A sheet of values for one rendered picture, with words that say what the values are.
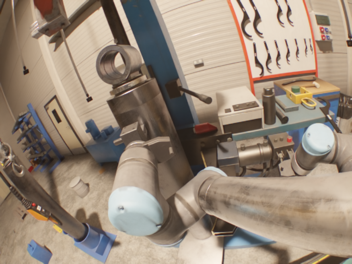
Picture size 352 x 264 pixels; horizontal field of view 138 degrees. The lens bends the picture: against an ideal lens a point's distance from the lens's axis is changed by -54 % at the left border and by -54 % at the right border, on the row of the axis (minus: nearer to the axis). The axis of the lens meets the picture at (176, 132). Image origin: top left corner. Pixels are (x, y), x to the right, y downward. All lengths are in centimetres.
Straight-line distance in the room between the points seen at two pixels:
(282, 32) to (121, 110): 264
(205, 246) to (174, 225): 112
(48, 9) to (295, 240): 83
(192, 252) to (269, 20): 313
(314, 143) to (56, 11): 91
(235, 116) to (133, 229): 66
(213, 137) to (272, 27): 227
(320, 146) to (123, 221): 44
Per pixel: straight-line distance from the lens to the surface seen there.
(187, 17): 255
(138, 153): 31
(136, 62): 56
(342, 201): 15
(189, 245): 147
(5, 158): 158
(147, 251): 179
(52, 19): 67
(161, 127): 54
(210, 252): 141
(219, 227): 106
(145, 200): 22
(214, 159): 77
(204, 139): 81
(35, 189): 159
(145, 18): 97
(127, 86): 51
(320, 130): 44
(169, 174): 65
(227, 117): 75
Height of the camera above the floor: 151
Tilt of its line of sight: 27 degrees down
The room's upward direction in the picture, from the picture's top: 22 degrees counter-clockwise
